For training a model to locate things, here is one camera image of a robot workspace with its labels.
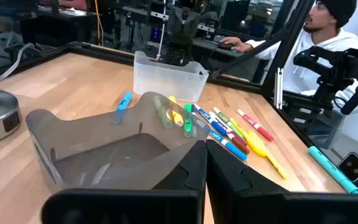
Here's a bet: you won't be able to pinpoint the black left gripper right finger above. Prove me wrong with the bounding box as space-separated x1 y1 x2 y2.
205 139 358 224

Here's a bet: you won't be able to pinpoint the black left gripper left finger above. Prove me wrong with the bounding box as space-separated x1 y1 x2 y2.
40 139 209 224

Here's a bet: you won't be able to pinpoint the yellow highlighter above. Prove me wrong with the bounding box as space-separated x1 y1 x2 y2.
243 129 269 159
264 151 290 180
167 95 185 128

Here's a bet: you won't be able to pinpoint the light blue Expo marker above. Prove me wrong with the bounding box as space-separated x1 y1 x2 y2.
208 129 248 161

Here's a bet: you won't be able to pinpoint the dark red Expo marker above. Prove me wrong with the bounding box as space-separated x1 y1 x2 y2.
208 111 251 156

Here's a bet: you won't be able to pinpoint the pink Expo marker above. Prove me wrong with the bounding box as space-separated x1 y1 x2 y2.
237 108 275 142

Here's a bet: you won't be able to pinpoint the teal highlighter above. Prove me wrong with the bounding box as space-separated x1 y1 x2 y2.
308 146 358 195

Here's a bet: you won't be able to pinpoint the green Expo marker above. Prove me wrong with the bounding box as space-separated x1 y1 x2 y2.
213 106 250 141

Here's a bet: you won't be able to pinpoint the light blue highlighter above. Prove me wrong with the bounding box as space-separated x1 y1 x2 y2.
112 91 134 125

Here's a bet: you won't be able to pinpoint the dark office desk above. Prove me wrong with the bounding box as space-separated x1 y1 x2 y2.
193 37 262 82

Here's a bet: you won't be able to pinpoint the black computer mouse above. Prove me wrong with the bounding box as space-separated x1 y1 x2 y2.
218 42 237 51

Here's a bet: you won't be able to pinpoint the clear plastic bin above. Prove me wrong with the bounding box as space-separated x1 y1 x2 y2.
133 50 210 103

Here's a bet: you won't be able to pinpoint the pale green highlighter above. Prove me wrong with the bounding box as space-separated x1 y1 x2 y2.
152 95 173 129

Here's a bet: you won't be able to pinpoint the smoky grey plastic bin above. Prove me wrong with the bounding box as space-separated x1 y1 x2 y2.
25 91 211 194

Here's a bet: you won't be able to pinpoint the black box white labels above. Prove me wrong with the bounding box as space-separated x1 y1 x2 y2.
283 93 318 131

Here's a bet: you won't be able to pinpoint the person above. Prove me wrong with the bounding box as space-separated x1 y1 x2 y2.
221 0 358 105

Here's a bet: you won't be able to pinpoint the white hanging cable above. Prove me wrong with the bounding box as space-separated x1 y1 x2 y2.
156 0 168 62

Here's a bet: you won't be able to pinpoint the yellow power cable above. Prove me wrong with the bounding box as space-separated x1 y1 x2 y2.
93 0 103 44

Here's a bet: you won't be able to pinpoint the black table-level camera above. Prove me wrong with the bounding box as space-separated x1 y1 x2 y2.
337 151 358 183

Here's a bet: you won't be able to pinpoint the silver aluminium bracket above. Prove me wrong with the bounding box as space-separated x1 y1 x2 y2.
273 67 284 110

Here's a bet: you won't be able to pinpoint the white lamp power cord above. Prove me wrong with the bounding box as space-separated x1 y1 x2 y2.
0 42 35 88

